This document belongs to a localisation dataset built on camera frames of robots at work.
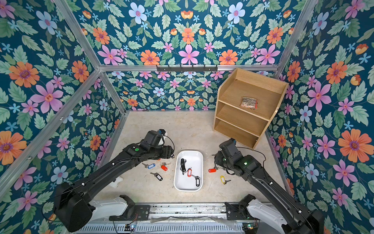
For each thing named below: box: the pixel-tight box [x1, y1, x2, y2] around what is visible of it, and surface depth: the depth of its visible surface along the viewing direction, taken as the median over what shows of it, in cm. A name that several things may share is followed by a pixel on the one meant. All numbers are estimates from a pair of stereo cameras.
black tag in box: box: [180, 157, 187, 176], surface depth 92 cm
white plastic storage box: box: [173, 150, 204, 193], surface depth 88 cm
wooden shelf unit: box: [212, 67, 290, 150], surface depth 88 cm
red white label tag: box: [187, 167, 193, 178], surface depth 88 cm
